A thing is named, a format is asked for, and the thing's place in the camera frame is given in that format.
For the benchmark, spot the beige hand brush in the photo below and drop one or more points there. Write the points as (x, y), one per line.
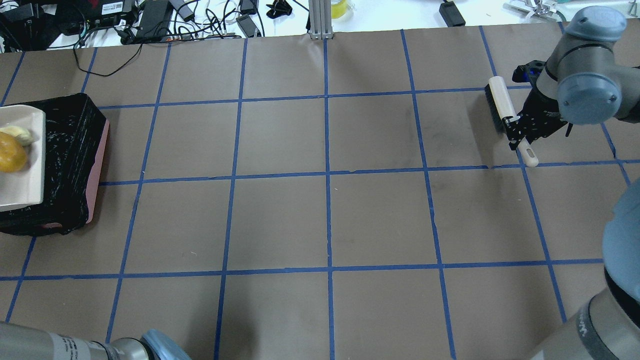
(507, 121)

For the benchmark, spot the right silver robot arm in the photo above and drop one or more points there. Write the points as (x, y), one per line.
(581, 84)

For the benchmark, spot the aluminium frame post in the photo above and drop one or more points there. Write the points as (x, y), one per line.
(320, 19)

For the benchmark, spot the yellow tape roll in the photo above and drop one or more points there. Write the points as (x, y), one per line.
(339, 8)

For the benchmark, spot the pink bin with black bag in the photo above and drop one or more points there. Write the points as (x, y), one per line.
(73, 132)

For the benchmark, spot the yellow potato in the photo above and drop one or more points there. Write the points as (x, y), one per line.
(13, 157)

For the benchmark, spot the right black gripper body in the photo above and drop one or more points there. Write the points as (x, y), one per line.
(541, 115)

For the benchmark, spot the black power adapter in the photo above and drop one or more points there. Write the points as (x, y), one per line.
(450, 14)

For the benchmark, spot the pale curved peel piece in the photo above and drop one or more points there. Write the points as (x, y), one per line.
(22, 135)

